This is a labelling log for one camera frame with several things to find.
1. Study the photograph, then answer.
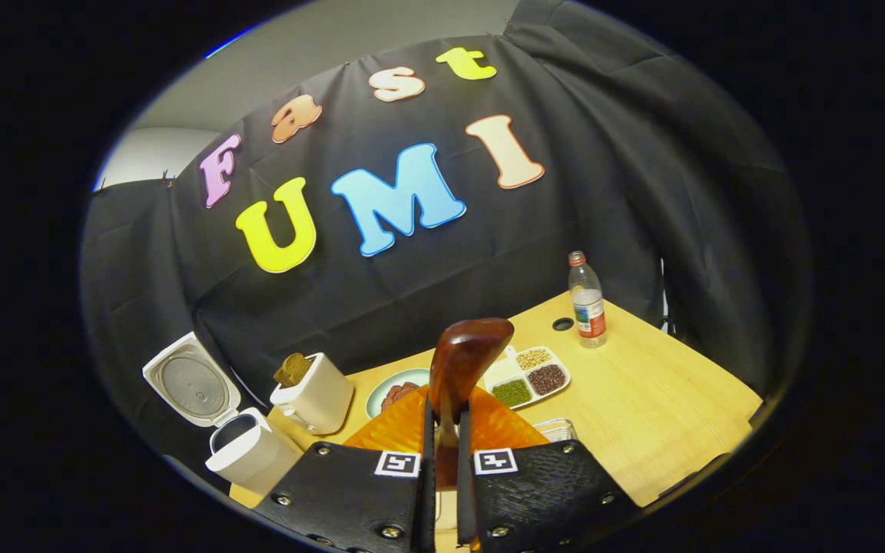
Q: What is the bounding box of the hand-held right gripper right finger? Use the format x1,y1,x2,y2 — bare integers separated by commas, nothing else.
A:
454,384,641,553

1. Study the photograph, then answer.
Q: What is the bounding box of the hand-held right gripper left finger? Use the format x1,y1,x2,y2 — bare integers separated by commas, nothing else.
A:
254,384,437,553

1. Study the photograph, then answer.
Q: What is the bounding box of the clear square chopstick holder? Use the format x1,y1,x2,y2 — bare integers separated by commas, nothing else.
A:
532,418,578,445

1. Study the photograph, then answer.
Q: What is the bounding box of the white rice cooker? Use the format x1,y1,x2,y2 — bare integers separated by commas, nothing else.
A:
141,332,305,496

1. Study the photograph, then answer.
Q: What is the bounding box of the brown wooden spoon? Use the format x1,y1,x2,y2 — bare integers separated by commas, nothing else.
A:
429,317,515,492

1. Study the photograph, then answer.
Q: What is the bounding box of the white toaster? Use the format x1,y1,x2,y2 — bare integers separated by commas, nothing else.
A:
270,353,355,436

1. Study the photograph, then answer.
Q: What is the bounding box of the pale green plate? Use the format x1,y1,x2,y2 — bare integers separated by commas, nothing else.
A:
366,368,433,420

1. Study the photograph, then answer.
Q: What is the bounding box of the white divided bean dish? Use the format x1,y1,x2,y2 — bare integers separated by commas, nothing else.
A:
482,345,572,409

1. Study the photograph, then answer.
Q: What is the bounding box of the brown bread slice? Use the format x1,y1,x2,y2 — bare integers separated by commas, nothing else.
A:
273,353,314,388

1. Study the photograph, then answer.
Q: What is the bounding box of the clear plastic water bottle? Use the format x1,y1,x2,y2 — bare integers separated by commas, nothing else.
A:
568,250,607,349

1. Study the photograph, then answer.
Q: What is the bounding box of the black backdrop cloth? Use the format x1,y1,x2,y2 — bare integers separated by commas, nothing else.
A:
80,0,812,492

